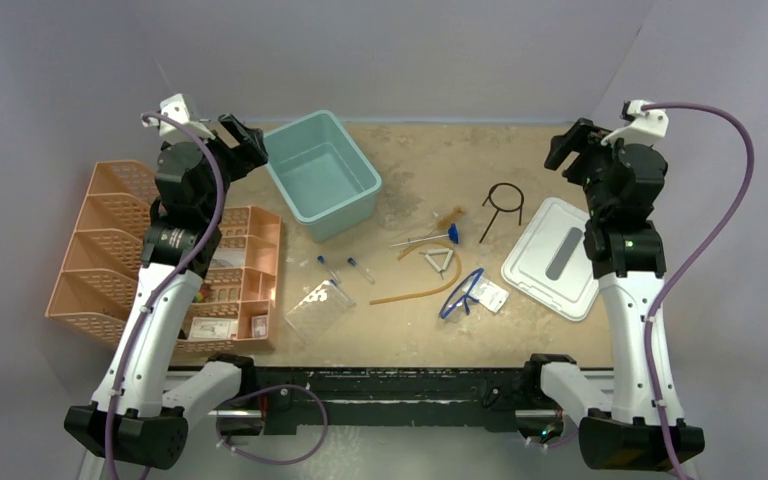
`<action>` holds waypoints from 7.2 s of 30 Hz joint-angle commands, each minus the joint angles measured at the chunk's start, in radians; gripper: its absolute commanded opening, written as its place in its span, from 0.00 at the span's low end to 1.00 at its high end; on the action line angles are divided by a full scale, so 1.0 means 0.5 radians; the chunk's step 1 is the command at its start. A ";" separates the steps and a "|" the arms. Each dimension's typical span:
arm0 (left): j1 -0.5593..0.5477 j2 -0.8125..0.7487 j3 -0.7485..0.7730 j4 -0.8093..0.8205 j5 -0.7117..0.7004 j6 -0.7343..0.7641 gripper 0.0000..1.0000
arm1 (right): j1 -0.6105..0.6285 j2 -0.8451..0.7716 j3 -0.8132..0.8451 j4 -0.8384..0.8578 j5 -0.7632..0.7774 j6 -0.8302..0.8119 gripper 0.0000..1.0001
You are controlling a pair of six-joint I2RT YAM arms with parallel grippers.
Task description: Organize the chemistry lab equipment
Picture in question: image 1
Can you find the black wire tripod ring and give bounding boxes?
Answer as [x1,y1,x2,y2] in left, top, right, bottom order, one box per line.
[478,182,526,244]

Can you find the brown test tube brush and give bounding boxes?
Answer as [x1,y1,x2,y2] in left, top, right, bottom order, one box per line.
[434,206,465,231]

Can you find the small clear glass beaker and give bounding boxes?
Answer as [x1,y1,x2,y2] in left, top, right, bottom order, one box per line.
[376,200,410,230]

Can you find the white clay pipe triangle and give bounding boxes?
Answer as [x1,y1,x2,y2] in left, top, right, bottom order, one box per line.
[421,248,454,277]

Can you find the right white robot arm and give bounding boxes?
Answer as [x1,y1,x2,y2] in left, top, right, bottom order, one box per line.
[521,110,705,478]

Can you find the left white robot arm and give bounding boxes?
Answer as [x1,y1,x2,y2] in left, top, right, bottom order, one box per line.
[64,112,268,478]

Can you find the teal plastic bin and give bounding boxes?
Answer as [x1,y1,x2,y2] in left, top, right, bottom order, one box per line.
[264,110,382,243]

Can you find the white plastic bin lid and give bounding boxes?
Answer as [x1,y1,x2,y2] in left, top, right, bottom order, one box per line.
[501,197,598,322]

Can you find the orange compartment tray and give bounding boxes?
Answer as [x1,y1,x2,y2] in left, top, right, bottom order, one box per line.
[174,206,282,361]

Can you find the right blue cap tube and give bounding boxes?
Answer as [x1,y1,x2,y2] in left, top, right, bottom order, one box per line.
[347,257,375,285]

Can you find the orange file organizer rack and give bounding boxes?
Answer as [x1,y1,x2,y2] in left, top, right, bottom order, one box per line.
[46,160,158,349]

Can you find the small clear plastic bag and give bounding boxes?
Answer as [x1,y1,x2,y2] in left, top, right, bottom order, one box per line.
[471,277,510,314]

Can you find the clear plastic box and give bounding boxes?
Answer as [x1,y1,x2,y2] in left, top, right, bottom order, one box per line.
[284,279,356,344]

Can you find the amber rubber tubing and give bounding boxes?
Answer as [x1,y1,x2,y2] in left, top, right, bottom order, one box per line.
[368,240,463,306]

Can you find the blue safety glasses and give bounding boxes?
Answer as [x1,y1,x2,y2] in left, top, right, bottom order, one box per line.
[438,268,484,322]

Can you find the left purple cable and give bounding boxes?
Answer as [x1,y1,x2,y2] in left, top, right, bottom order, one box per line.
[103,111,330,480]

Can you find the purple cable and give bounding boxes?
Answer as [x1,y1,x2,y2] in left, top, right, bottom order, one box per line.
[640,101,756,480]
[103,111,330,480]

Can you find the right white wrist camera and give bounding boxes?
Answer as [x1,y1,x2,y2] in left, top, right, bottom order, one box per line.
[600,99,669,147]

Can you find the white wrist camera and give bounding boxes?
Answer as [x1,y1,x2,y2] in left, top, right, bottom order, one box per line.
[600,99,669,147]
[158,93,215,144]

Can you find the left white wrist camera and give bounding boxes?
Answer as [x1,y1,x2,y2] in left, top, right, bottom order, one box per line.
[158,93,215,144]

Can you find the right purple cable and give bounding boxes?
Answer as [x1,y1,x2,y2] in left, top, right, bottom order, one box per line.
[640,101,756,480]

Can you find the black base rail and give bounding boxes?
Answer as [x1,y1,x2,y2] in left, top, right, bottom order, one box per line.
[207,366,561,435]

